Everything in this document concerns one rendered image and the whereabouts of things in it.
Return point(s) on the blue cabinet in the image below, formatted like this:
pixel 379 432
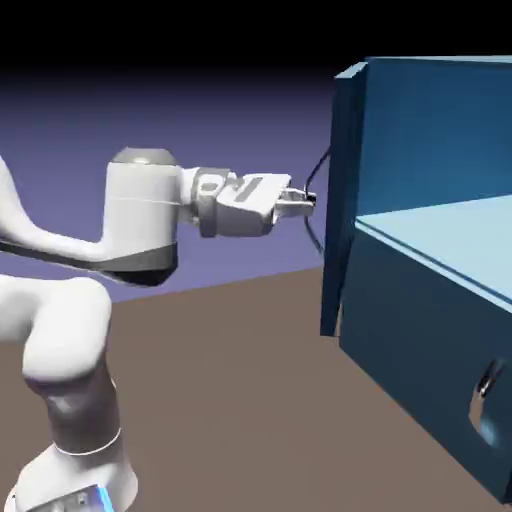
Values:
pixel 432 136

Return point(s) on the blue cabinet door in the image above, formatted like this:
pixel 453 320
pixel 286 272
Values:
pixel 340 200

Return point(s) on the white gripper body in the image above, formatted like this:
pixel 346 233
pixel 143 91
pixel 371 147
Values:
pixel 248 216

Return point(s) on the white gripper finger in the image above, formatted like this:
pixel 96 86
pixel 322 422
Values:
pixel 294 210
pixel 296 194

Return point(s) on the blue cabinet drawer front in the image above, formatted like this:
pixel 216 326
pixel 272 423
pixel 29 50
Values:
pixel 408 328

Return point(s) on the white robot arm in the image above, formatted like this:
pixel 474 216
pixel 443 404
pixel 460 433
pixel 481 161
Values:
pixel 136 208

